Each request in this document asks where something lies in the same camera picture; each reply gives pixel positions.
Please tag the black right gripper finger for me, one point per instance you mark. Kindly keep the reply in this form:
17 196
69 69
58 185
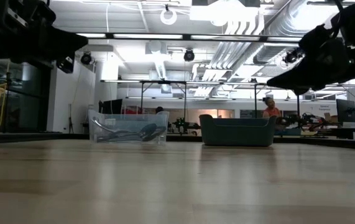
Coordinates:
304 77

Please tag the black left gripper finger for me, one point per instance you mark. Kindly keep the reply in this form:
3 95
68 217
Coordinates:
68 42

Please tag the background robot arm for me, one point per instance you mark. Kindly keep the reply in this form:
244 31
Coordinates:
311 119
183 124

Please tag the black spotlight cluster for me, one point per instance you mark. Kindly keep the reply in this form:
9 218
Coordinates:
292 56

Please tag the person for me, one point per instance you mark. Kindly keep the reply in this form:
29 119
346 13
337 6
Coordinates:
272 111
159 109

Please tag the dark teal plastic bin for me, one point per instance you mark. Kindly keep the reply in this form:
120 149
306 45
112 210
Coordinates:
237 133

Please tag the clear plastic bin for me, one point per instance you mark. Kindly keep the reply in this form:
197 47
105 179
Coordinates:
127 127

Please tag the black dome camera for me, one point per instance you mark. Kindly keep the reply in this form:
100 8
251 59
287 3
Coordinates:
189 55
86 58

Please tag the black background table frame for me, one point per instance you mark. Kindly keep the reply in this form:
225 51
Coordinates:
256 99
164 82

